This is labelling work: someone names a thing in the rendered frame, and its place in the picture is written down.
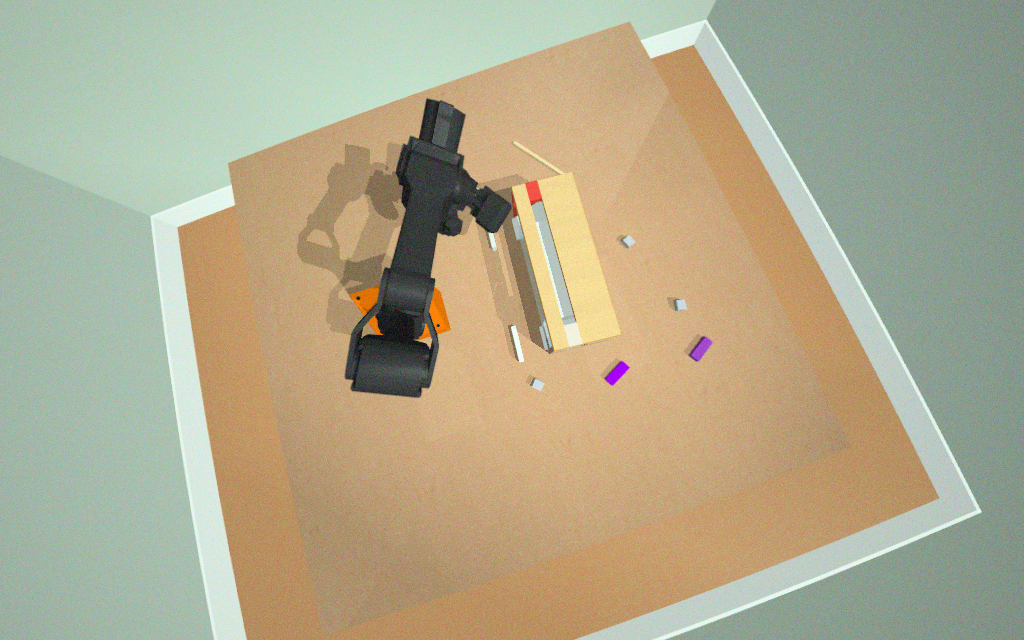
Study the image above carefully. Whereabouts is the purple flat block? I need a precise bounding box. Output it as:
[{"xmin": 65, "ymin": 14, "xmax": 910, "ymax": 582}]
[{"xmin": 606, "ymin": 361, "xmax": 629, "ymax": 386}]

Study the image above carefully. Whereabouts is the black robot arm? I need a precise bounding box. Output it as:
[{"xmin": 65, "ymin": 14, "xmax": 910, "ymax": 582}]
[{"xmin": 345, "ymin": 98, "xmax": 466, "ymax": 398}]

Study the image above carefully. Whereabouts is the purple rectangular block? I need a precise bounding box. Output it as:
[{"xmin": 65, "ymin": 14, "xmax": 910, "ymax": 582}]
[{"xmin": 689, "ymin": 337, "xmax": 714, "ymax": 362}]

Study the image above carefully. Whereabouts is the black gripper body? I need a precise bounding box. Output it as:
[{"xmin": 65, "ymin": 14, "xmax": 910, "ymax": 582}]
[{"xmin": 449, "ymin": 171, "xmax": 512, "ymax": 233}]

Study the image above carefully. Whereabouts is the pale yellow thin rod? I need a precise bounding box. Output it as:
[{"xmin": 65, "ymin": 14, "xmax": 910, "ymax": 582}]
[{"xmin": 513, "ymin": 142, "xmax": 565, "ymax": 175}]

